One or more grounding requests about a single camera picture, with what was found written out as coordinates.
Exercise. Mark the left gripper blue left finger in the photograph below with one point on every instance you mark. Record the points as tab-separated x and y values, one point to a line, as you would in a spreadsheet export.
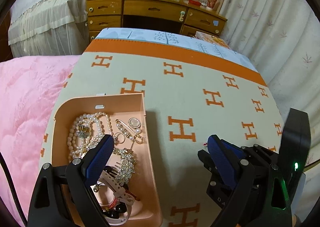
97	158

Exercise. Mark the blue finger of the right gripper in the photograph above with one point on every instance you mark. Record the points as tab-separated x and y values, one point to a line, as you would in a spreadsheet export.
239	152

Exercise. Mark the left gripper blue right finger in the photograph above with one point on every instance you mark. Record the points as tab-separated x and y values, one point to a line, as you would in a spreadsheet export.
217	152

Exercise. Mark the pearl safety pin brooch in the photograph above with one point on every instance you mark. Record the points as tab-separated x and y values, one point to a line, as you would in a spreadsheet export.
126	132

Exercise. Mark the round pearl brooch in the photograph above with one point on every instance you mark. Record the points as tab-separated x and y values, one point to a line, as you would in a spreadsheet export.
134	123

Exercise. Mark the rhinestone leaf hair comb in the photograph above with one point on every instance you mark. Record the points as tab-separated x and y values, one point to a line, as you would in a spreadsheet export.
125	168

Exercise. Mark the peach plastic jewelry box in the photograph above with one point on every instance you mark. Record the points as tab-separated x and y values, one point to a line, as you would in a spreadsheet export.
146	210

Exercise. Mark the orange H pattern blanket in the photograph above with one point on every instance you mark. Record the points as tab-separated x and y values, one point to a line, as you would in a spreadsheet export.
188	96

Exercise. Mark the pink quilt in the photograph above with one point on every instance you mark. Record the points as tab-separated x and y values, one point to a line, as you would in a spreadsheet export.
30	86

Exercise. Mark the blue patterned bed sheet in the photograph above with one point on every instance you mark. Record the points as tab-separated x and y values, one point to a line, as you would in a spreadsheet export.
167	38

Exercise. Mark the white curtain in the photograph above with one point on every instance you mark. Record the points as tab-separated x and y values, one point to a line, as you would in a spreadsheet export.
281	39

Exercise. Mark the lace covered furniture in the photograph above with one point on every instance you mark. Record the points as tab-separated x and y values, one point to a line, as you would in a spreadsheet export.
48	27

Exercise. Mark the wooden desk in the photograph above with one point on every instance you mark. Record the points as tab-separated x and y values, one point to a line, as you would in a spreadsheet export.
184	17

